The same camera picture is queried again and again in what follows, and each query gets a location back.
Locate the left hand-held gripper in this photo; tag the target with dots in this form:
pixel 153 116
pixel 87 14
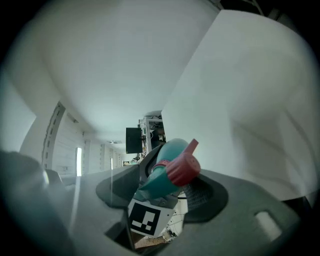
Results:
pixel 147 217

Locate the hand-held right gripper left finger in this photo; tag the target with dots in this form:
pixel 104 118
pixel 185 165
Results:
pixel 82 207

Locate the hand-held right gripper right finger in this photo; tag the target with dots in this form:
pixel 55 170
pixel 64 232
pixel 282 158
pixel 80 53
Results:
pixel 237 212

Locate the teal spray bottle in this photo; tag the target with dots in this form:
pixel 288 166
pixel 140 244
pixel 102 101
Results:
pixel 175 150

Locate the pink spray nozzle head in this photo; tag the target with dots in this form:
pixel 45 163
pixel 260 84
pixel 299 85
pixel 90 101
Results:
pixel 183 171

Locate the black monitor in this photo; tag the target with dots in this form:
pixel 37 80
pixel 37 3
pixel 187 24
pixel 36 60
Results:
pixel 133 140

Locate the white table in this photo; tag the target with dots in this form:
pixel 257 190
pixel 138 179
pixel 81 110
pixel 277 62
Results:
pixel 237 87

